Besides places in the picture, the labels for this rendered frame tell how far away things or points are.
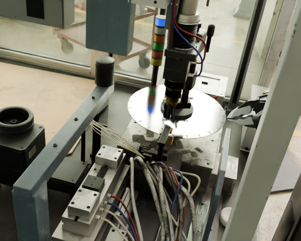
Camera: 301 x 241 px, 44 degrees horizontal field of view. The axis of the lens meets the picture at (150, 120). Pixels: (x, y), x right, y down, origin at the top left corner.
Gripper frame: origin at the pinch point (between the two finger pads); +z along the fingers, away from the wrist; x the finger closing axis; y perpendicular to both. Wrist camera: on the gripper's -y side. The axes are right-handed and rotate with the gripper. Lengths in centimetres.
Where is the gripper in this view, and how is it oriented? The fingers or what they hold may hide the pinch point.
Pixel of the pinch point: (230, 118)
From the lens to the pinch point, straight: 119.8
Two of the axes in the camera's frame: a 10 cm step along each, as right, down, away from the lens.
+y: 4.9, -4.3, 7.6
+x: -3.9, -8.9, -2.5
